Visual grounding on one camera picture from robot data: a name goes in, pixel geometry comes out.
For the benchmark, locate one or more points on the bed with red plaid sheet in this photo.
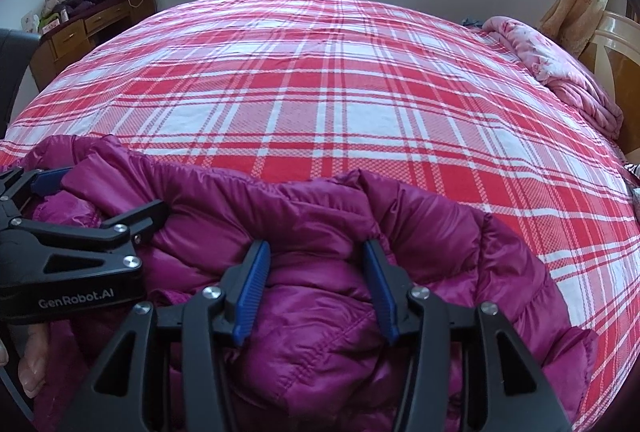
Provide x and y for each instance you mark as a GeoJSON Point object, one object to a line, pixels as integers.
{"type": "Point", "coordinates": [320, 87]}

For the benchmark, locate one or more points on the striped pillow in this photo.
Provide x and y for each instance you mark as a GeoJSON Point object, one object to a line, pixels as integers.
{"type": "Point", "coordinates": [632, 172]}

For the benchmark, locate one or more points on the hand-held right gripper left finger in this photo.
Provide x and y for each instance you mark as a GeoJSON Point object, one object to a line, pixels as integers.
{"type": "Point", "coordinates": [252, 292]}

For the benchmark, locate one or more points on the magenta down jacket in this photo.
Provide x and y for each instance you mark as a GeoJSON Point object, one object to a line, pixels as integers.
{"type": "Point", "coordinates": [310, 222]}

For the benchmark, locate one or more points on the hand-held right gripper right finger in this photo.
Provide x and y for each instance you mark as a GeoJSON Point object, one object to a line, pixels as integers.
{"type": "Point", "coordinates": [382, 292]}

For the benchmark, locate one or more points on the grey patterned pillow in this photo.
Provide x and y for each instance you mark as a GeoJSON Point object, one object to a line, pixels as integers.
{"type": "Point", "coordinates": [636, 198]}

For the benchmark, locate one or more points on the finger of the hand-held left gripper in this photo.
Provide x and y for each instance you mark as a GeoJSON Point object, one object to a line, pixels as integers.
{"type": "Point", "coordinates": [50, 179]}
{"type": "Point", "coordinates": [145, 217]}

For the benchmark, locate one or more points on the person's left hand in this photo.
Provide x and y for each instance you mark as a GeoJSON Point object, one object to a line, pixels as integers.
{"type": "Point", "coordinates": [35, 362]}

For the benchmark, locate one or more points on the wooden desk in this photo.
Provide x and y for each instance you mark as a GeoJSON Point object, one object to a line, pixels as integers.
{"type": "Point", "coordinates": [70, 37]}

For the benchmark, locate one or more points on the pink folded blanket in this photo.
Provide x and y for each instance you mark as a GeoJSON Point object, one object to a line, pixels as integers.
{"type": "Point", "coordinates": [550, 57]}

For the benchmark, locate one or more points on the wooden headboard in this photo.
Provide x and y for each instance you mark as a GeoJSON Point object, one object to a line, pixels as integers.
{"type": "Point", "coordinates": [615, 72]}

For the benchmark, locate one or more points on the blue cloth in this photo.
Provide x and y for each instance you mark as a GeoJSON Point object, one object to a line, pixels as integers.
{"type": "Point", "coordinates": [471, 23]}

